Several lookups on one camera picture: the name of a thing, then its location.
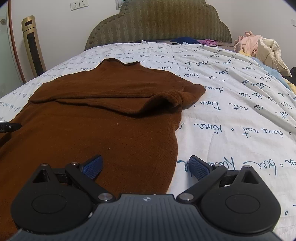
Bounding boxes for pink clothes pile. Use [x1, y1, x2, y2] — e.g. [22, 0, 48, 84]
[234, 31, 262, 57]

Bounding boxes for olive upholstered headboard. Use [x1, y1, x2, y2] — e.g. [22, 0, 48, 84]
[85, 0, 232, 50]

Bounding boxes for navy blue garment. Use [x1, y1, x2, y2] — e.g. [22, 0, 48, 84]
[170, 37, 200, 44]

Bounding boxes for white quilt with script print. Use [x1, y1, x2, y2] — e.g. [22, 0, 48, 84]
[1, 43, 295, 240]

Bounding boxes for white double wall socket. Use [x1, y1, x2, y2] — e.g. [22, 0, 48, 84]
[70, 0, 88, 11]

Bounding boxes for purple garment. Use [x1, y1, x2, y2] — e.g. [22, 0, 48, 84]
[197, 39, 218, 47]

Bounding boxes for brown knit sweater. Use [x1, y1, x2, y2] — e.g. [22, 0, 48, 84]
[1, 59, 206, 240]

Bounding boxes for cream padded jacket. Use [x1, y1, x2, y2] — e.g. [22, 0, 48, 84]
[256, 37, 292, 77]

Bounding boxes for gold tower fan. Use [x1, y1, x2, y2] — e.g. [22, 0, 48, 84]
[22, 15, 46, 77]

